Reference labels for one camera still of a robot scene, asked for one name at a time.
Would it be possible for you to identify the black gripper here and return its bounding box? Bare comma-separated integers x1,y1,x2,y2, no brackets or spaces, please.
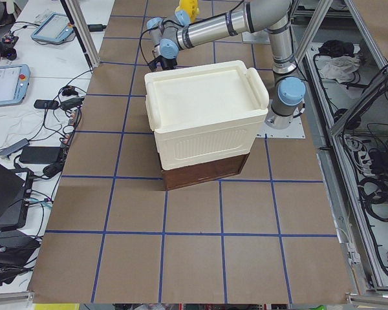
148,56,177,72

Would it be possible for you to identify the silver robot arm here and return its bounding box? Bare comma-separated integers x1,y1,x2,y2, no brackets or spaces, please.
145,1,306,130

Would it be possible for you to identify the brown wooden drawer cabinet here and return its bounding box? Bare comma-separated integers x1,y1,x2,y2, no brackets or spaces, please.
161,153,250,191

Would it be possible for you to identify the cream plastic storage box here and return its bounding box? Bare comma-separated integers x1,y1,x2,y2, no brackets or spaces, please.
144,60,269,171

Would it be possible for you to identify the yellow plush toy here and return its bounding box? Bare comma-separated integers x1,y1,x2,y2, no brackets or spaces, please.
175,0,200,19

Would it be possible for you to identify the upper blue teach pendant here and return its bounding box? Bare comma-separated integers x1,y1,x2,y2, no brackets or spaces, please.
30,13,74,45

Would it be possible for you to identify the blue teach pendant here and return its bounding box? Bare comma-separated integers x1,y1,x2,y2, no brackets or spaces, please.
30,13,74,45
0,64,30,107

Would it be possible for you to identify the lower blue teach pendant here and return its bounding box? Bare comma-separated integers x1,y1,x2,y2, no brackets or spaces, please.
0,64,30,107

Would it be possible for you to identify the grey usb hub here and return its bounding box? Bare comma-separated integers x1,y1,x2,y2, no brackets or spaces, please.
0,138,30,158

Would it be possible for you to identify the black power brick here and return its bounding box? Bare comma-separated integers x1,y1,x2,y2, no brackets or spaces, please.
19,146,60,164

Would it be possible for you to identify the black cloth bundle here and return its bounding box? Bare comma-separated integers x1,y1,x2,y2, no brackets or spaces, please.
318,40,354,57

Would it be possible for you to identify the white cloth rag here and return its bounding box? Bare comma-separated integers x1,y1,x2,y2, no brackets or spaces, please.
319,56,360,83

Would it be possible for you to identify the black laptop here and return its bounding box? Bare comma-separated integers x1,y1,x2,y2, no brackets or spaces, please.
0,164,33,231

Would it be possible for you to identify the aluminium frame post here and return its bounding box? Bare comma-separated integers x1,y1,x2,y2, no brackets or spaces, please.
60,0,100,70

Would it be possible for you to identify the metal base plate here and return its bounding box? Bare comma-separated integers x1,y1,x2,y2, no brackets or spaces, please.
256,117,305,139

